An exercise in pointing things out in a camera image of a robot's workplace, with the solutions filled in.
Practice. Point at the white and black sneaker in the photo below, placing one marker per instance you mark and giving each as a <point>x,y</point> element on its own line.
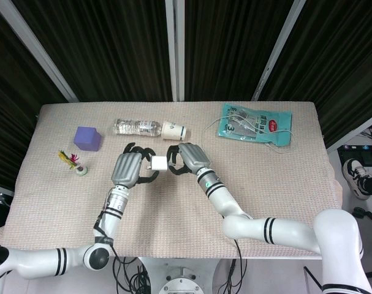
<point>354,177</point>

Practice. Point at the purple foam cube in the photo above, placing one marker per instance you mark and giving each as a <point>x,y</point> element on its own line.
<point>87,138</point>

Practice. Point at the beige waffle-weave tablecloth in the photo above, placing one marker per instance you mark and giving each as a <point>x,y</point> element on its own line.
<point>173,208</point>

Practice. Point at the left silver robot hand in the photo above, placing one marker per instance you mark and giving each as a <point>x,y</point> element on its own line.
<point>126,168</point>

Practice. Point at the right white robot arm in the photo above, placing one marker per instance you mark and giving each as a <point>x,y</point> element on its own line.
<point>283,232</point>

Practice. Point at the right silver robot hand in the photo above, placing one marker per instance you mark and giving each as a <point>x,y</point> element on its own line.
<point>193,156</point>

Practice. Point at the white USB wall charger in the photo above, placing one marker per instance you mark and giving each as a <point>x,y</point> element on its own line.
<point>158,163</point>

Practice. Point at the teal snack bag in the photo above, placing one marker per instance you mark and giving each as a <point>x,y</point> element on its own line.
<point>262,128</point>

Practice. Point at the slanted white frame post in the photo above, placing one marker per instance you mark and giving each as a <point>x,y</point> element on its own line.
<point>277,52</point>
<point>41,52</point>

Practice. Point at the clear plastic water bottle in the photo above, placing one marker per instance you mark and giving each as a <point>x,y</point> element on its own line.
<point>136,127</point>

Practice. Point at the black pleated curtain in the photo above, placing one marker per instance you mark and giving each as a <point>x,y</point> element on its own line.
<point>112,46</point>

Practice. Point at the pink and green flower toy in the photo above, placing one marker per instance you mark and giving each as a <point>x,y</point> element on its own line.
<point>73,160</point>

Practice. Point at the white paper cup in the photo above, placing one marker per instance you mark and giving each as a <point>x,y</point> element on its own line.
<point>173,130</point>

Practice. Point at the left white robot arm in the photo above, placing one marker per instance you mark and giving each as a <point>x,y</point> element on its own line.
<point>112,214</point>

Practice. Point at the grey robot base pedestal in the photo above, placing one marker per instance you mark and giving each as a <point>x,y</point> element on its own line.
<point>182,278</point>

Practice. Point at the upright white frame post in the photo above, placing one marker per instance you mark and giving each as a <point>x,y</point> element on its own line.
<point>175,49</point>

